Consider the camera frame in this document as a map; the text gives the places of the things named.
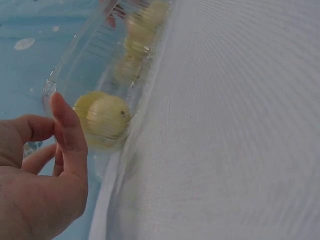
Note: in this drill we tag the clear plastic tray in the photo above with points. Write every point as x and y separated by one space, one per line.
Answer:
90 52

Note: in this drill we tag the person's left hand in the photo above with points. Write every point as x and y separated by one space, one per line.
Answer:
37 200

